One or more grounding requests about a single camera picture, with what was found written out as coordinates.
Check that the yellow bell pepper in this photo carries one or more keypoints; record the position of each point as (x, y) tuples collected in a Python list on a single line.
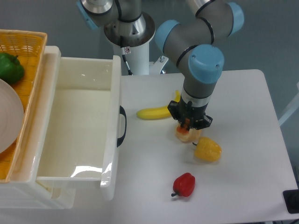
[(207, 149)]

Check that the beige round plate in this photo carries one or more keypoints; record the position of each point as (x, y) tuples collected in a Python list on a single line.
[(11, 115)]

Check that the upper white drawer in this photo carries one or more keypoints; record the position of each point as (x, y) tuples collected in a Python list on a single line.
[(80, 150)]

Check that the yellow banana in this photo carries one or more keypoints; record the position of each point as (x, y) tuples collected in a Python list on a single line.
[(157, 113)]

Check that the green bell pepper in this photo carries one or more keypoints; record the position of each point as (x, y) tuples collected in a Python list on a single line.
[(11, 70)]

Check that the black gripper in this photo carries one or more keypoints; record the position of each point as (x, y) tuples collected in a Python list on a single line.
[(189, 116)]

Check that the red bell pepper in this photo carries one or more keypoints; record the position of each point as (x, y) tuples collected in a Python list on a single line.
[(184, 185)]

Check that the yellow woven basket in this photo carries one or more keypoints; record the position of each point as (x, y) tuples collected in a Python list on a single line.
[(29, 46)]

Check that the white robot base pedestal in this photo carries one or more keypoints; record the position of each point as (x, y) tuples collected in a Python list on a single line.
[(140, 64)]

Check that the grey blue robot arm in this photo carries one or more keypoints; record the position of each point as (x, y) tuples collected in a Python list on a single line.
[(190, 47)]

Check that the round bread roll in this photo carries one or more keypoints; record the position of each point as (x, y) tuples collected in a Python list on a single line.
[(193, 136)]

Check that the black device at edge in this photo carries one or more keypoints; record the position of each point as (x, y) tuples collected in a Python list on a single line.
[(291, 198)]

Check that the white drawer cabinet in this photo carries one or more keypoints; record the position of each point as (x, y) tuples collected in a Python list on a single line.
[(23, 191)]

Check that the black drawer handle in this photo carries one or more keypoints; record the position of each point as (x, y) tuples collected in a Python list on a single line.
[(123, 126)]

